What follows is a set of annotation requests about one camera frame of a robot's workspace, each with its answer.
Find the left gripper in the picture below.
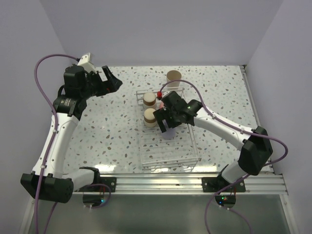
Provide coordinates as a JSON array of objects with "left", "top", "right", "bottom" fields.
[{"left": 80, "top": 66, "right": 122, "bottom": 99}]

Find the red plastic cup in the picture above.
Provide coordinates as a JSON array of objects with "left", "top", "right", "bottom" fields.
[{"left": 158, "top": 102, "right": 164, "bottom": 110}]

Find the steel cup cork base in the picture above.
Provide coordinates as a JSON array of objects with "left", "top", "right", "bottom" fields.
[
  {"left": 143, "top": 108, "right": 157, "bottom": 128},
  {"left": 143, "top": 92, "right": 156, "bottom": 109}
]

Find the purple plastic cup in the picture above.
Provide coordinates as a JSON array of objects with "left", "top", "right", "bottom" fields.
[{"left": 161, "top": 120, "right": 176, "bottom": 140}]

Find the beige plastic cup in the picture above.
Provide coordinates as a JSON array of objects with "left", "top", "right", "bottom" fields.
[{"left": 166, "top": 70, "right": 182, "bottom": 91}]

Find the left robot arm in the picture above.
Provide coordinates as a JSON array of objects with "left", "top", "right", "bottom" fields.
[{"left": 20, "top": 65, "right": 122, "bottom": 203}]

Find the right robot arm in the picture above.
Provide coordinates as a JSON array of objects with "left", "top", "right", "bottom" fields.
[{"left": 153, "top": 91, "right": 273, "bottom": 192}]

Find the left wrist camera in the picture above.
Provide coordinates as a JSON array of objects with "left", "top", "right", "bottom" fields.
[{"left": 77, "top": 53, "right": 97, "bottom": 73}]

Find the white wire dish rack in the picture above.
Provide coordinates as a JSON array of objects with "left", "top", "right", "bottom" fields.
[{"left": 136, "top": 89, "right": 200, "bottom": 173}]

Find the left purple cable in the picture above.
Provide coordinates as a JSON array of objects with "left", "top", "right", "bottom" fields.
[{"left": 33, "top": 53, "right": 81, "bottom": 234}]

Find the aluminium front rail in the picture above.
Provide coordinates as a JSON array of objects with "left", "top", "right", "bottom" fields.
[{"left": 34, "top": 172, "right": 286, "bottom": 195}]

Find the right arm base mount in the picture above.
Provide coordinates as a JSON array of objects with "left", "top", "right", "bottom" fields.
[{"left": 201, "top": 173, "right": 246, "bottom": 193}]

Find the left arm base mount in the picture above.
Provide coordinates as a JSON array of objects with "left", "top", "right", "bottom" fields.
[{"left": 80, "top": 167, "right": 117, "bottom": 193}]

